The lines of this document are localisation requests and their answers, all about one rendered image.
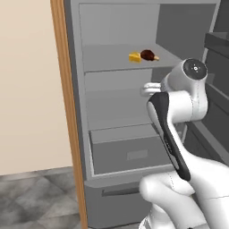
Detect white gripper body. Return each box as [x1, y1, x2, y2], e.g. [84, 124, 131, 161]
[140, 82, 164, 98]

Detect grey door bin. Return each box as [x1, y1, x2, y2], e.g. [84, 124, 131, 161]
[204, 30, 229, 59]

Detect grey open fridge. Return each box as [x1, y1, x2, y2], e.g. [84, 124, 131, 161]
[63, 0, 229, 229]

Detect wooden cabinet side panel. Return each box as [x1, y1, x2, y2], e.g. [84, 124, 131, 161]
[49, 0, 89, 229]

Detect grey fridge door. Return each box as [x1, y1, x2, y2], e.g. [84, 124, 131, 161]
[182, 0, 229, 168]

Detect grey freezer drawer front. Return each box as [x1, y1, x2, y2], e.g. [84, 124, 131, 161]
[83, 172, 159, 229]

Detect yellow cheese wedge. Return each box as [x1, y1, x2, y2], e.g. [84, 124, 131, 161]
[128, 51, 143, 64]

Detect brown steak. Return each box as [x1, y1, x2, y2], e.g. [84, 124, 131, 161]
[140, 49, 160, 63]

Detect dark freezer drawer handle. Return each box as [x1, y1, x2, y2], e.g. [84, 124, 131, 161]
[101, 185, 141, 198]

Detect grey fridge crisper drawer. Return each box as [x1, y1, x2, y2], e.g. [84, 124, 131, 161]
[89, 123, 183, 177]

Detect grey fridge shelf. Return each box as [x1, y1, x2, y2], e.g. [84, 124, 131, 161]
[81, 43, 183, 73]
[85, 89, 164, 131]

